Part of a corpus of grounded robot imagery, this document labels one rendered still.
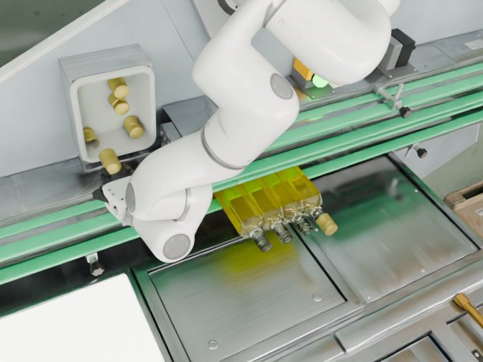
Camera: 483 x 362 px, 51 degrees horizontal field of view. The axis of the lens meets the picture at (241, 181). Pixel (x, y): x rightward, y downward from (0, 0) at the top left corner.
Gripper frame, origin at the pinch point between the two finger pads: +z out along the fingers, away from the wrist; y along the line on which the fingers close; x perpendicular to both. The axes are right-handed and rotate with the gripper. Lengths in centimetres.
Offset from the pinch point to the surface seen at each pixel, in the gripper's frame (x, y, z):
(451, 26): 10, 116, 12
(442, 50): 5, 108, 8
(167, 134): 1.6, 15.6, 8.2
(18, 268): -19.5, -22.7, 7.3
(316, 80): 7, 57, 6
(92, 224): -12.3, -6.2, 3.6
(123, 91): 13.5, 7.3, 9.5
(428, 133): -18, 98, -1
